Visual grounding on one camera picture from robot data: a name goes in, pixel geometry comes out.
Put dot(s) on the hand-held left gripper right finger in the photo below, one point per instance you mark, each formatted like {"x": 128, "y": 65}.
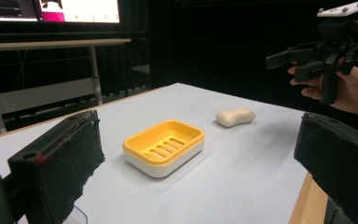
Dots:
{"x": 338, "y": 155}

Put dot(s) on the cream soap bar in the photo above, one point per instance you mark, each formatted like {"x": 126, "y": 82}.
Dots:
{"x": 235, "y": 117}

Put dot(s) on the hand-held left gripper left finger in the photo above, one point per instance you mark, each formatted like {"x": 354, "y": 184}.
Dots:
{"x": 59, "y": 161}

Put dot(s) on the computer monitor with pink window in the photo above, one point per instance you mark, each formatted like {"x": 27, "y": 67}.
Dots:
{"x": 79, "y": 11}

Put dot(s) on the white metal-framed desk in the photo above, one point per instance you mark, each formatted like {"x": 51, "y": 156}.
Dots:
{"x": 43, "y": 45}

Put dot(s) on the dark computer monitor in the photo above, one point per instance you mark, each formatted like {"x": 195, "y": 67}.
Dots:
{"x": 7, "y": 9}

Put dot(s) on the yellow and white soap dish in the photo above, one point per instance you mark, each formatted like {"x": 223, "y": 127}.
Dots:
{"x": 164, "y": 147}

